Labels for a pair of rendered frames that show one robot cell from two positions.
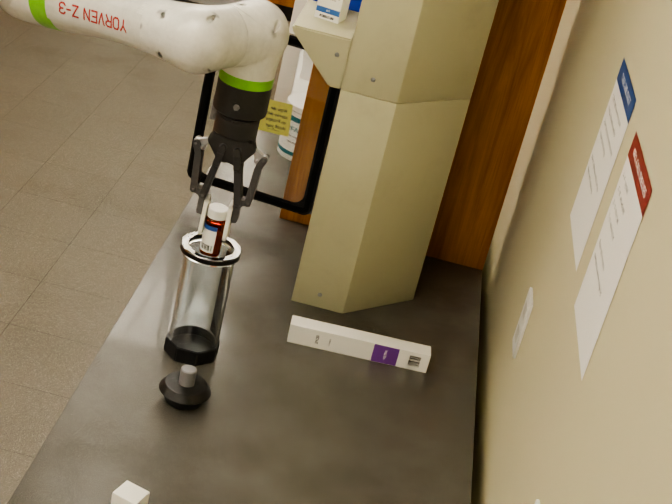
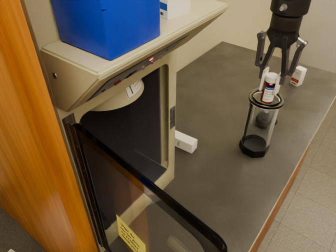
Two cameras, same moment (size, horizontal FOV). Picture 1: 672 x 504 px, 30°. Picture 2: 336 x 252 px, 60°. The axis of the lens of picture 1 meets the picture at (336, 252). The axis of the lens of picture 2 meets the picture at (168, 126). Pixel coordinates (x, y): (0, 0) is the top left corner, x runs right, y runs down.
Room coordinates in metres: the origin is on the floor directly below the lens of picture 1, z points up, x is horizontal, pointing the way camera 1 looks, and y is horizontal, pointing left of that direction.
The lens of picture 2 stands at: (2.75, 0.41, 1.68)
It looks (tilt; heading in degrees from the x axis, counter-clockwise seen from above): 40 degrees down; 216
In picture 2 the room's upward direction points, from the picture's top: straight up
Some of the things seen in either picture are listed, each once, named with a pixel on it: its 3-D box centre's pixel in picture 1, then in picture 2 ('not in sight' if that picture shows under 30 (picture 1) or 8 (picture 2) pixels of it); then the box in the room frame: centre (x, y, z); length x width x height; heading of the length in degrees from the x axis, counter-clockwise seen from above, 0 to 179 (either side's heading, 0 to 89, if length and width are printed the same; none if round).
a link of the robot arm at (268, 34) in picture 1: (250, 41); not in sight; (1.95, 0.22, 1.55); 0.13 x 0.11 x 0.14; 145
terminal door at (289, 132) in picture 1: (264, 116); (141, 248); (2.57, 0.23, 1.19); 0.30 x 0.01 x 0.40; 81
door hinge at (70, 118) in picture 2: not in sight; (90, 193); (2.54, 0.07, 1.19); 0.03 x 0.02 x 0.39; 179
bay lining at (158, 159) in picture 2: not in sight; (99, 129); (2.39, -0.06, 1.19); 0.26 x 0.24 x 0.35; 179
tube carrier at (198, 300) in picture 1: (201, 296); (259, 123); (1.96, 0.22, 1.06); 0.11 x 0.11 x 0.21
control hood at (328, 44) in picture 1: (328, 34); (150, 51); (2.40, 0.12, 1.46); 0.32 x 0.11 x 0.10; 179
